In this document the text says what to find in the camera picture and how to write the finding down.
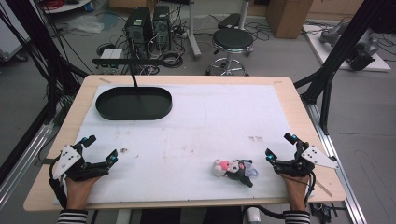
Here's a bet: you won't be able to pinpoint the grey robot device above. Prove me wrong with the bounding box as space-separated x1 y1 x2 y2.
318 21 381 72

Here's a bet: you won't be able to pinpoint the black foot pedal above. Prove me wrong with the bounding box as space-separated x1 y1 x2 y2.
217 12 243 30

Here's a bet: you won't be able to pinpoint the black round stool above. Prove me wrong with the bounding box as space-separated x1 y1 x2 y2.
205 27 255 77

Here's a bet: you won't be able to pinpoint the brown cardboard box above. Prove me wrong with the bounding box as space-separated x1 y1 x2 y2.
264 0 315 40

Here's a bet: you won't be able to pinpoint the slim black computer tower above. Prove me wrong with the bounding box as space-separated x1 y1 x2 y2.
151 5 172 51

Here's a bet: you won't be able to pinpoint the aluminium rail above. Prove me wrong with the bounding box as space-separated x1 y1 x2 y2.
305 102 369 224
0 123 54 207

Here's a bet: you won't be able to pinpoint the coil of black cables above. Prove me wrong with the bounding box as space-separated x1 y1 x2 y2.
160 50 185 69

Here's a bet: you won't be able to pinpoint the white desk leg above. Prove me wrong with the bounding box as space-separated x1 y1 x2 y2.
186 0 203 62

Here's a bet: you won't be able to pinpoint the white box device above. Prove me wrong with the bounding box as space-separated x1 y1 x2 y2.
99 48 124 75

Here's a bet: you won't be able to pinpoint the black metal frame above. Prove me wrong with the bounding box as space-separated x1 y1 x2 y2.
293 0 396 136
0 0 91 185

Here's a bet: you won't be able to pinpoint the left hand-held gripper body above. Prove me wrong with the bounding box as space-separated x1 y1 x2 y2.
51 144 110 183

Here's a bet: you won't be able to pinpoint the person's left hand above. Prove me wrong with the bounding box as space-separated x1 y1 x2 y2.
64 175 103 211

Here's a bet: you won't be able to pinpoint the person's dark legs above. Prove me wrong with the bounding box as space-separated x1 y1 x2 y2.
139 206 245 224

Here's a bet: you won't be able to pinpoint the clear plastic bag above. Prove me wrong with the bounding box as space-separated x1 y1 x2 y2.
65 14 106 35

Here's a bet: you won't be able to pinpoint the black and pink plush toy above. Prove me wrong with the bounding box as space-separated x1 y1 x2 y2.
212 159 259 189

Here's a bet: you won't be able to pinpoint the black camera stand bar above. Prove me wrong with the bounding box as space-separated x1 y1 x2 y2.
92 58 166 90

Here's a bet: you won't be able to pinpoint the white floor board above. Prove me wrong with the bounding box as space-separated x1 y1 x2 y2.
302 23 392 74

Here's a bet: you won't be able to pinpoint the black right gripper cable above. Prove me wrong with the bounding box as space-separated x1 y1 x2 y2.
242 171 318 220

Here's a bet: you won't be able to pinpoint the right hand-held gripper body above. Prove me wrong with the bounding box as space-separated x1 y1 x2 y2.
274 141 341 179

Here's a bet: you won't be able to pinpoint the white round table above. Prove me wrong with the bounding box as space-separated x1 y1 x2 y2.
39 0 93 14

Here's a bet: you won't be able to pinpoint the large black computer tower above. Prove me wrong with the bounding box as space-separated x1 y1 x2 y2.
123 7 155 60

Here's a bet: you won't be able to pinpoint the black oval tray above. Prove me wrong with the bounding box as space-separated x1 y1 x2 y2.
94 86 174 121

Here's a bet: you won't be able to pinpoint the white table mat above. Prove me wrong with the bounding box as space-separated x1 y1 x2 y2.
51 83 313 205

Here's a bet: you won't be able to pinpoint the white cylinder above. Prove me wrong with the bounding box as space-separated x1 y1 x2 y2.
247 206 262 224

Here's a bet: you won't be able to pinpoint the person's right hand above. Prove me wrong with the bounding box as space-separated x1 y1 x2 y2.
277 173 313 213

